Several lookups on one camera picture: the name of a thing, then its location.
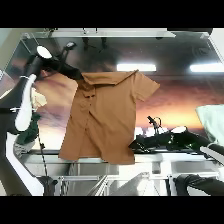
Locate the brown polo shirt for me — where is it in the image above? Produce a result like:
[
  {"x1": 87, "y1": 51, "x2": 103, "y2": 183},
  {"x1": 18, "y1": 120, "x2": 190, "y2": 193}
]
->
[{"x1": 58, "y1": 69, "x2": 161, "y2": 166}]

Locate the dark green garment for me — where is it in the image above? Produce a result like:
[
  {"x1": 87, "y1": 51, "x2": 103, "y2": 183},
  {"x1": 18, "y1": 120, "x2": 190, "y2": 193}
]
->
[{"x1": 14, "y1": 112, "x2": 42, "y2": 146}]

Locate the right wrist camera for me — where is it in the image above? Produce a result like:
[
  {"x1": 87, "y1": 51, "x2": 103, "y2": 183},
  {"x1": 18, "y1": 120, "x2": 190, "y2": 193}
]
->
[{"x1": 146, "y1": 115, "x2": 163, "y2": 135}]

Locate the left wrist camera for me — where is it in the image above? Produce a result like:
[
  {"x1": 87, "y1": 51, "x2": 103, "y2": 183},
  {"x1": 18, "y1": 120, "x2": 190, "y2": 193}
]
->
[{"x1": 60, "y1": 40, "x2": 78, "y2": 60}]

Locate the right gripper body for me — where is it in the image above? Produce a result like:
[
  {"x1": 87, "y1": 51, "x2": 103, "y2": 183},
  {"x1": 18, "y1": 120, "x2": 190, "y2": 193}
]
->
[{"x1": 128, "y1": 134, "x2": 172, "y2": 154}]

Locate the pale green garment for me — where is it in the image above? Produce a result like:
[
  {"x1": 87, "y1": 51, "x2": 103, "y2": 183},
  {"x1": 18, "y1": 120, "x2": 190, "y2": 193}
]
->
[{"x1": 195, "y1": 104, "x2": 224, "y2": 148}]

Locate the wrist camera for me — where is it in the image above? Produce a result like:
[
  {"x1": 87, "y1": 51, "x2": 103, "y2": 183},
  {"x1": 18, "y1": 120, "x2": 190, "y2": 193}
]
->
[
  {"x1": 60, "y1": 40, "x2": 78, "y2": 60},
  {"x1": 146, "y1": 115, "x2": 163, "y2": 135}
]

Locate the black cable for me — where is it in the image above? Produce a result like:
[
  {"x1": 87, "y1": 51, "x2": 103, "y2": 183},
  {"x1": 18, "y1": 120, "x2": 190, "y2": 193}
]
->
[{"x1": 36, "y1": 131, "x2": 49, "y2": 178}]

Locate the silver frame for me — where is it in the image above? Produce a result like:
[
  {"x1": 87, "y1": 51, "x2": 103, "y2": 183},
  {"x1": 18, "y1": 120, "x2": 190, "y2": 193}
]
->
[{"x1": 19, "y1": 149, "x2": 224, "y2": 197}]

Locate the grey garment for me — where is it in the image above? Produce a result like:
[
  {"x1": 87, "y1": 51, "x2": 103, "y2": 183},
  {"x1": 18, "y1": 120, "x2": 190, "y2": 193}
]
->
[{"x1": 13, "y1": 139, "x2": 36, "y2": 160}]

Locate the cream garment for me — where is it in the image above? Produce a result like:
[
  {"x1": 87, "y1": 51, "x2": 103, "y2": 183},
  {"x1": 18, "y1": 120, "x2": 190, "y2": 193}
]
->
[{"x1": 31, "y1": 87, "x2": 48, "y2": 110}]

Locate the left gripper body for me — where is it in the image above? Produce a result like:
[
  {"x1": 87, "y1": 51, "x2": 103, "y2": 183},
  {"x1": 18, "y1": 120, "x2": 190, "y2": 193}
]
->
[{"x1": 59, "y1": 61, "x2": 85, "y2": 81}]

